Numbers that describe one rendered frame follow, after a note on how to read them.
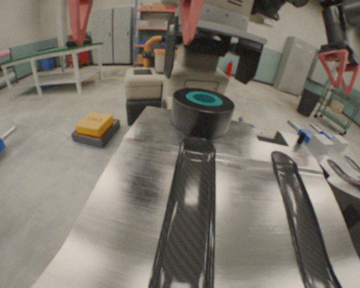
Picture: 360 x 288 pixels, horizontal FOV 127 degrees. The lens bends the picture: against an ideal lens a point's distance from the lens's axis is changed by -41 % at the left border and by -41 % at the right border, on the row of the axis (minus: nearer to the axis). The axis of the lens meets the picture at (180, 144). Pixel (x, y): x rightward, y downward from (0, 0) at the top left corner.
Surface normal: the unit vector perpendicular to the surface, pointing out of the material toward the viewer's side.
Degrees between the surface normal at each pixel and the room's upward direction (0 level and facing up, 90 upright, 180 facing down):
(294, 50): 90
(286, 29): 90
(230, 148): 0
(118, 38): 90
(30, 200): 0
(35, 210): 0
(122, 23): 90
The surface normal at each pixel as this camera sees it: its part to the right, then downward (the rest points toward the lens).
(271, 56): -0.07, 0.61
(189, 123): -0.48, 0.51
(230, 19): 0.25, 0.62
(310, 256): 0.09, -0.77
